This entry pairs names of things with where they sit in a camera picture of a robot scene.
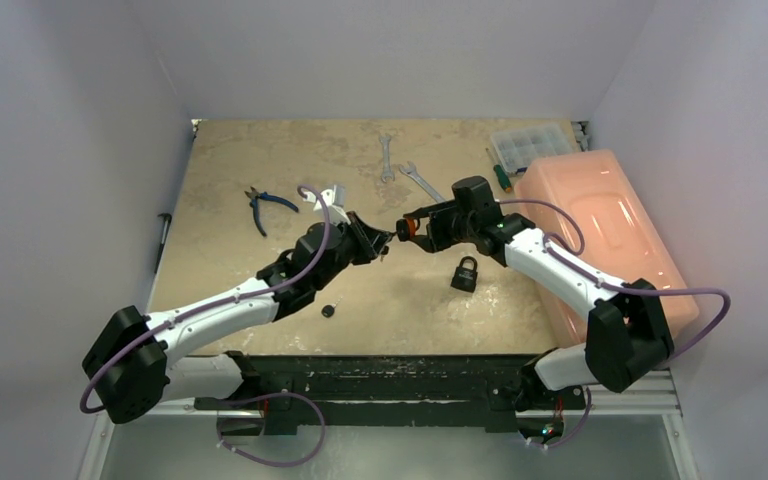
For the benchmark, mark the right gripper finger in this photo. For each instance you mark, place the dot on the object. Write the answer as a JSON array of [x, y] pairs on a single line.
[[431, 212], [424, 242]]

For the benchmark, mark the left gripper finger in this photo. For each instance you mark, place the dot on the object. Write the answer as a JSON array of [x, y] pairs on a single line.
[[377, 253], [374, 237]]

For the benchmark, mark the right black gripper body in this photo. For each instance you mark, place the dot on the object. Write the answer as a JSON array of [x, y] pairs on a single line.
[[429, 227]]

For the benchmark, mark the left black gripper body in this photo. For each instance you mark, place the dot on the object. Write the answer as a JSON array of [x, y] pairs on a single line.
[[354, 247]]

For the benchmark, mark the orange black padlock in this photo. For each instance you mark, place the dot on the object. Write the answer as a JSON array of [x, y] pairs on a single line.
[[406, 229]]

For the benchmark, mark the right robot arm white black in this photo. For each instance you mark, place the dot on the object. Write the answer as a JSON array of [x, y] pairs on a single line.
[[627, 331]]

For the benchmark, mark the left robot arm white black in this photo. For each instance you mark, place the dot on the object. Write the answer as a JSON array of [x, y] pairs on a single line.
[[129, 364]]

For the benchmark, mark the single black key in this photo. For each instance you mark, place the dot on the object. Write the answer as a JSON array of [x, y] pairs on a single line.
[[329, 310]]

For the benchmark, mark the large silver wrench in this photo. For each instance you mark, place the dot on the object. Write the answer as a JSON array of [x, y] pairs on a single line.
[[411, 171]]

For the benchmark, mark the small silver wrench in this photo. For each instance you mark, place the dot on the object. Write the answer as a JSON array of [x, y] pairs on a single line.
[[387, 174]]

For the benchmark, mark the clear plastic organizer box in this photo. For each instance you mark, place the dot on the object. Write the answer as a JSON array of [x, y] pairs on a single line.
[[517, 149]]

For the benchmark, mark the pink plastic toolbox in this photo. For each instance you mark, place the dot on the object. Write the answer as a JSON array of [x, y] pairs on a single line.
[[618, 233]]

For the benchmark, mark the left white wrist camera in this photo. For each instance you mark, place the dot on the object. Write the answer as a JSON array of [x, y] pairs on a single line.
[[333, 199]]

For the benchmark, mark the green handle screwdriver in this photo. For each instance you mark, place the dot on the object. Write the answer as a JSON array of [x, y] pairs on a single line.
[[499, 172]]

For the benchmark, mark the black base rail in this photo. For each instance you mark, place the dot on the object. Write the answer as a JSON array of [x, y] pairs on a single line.
[[484, 391]]

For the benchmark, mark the aluminium frame rail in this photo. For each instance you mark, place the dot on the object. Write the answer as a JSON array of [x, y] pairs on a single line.
[[654, 394]]

